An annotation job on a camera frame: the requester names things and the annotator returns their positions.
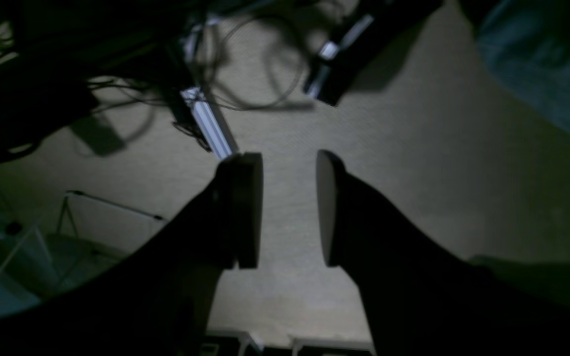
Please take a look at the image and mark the loose black floor cables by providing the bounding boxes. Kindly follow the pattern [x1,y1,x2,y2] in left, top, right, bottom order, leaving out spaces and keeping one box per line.
[82,10,315,149]

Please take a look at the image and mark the aluminium frame rail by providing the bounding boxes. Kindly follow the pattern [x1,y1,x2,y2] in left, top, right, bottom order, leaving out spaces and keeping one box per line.
[180,87,240,161]

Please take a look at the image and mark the black box on floor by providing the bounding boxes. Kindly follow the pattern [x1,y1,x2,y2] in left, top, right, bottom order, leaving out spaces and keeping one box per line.
[303,0,444,106]

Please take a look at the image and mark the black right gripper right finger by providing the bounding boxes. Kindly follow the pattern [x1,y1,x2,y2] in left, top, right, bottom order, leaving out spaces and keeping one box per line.
[315,150,570,356]

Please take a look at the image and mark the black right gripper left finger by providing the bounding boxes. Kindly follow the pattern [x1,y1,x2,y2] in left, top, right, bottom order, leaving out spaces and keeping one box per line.
[0,153,263,356]

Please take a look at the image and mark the metal stand frame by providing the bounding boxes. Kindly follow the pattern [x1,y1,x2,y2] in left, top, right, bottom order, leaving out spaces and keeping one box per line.
[56,190,170,261]

